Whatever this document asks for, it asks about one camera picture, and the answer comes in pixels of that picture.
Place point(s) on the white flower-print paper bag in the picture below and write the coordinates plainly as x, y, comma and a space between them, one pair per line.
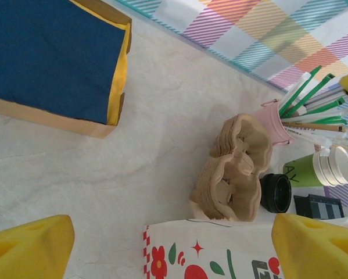
243, 238

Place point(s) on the black white chessboard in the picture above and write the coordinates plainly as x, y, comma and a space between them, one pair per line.
322, 207

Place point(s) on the white paper-wrapped straw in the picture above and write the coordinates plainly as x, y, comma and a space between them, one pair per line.
307, 135

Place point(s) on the black plastic cup lid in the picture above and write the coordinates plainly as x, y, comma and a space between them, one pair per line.
268, 191

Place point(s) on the green plastic straw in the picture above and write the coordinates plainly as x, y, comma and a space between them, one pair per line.
310, 95
300, 90

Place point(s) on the cardboard napkin box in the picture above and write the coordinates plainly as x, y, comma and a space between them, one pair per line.
46, 116

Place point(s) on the green white paper cup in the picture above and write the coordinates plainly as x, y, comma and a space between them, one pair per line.
301, 171

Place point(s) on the blue napkin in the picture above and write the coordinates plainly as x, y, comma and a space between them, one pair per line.
51, 58

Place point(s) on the brown paper-wrapped straw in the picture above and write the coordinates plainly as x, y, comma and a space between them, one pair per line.
316, 126

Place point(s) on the pink metal bucket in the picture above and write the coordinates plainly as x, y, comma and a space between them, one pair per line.
271, 122

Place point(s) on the yellow napkin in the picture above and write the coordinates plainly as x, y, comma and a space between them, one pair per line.
118, 81

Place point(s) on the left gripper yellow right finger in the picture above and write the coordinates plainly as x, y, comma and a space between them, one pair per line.
322, 255

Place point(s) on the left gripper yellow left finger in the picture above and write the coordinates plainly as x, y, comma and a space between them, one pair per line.
25, 253

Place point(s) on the green white wrapped straw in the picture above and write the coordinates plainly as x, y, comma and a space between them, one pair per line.
333, 104
330, 118

